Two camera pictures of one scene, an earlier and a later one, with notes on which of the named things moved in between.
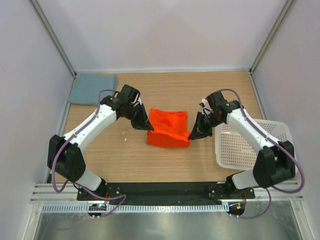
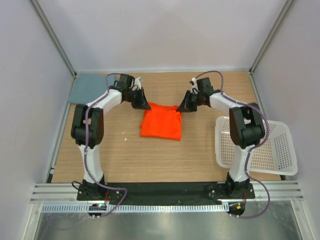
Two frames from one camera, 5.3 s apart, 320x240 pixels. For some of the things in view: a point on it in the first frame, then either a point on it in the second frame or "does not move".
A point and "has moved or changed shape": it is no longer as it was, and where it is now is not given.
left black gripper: (147, 126) → (142, 103)
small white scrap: (125, 139) does not move
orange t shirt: (170, 129) has moved or changed shape
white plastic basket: (233, 151) does not move
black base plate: (163, 193) does not move
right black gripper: (196, 134) → (186, 106)
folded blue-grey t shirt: (86, 88) does not move
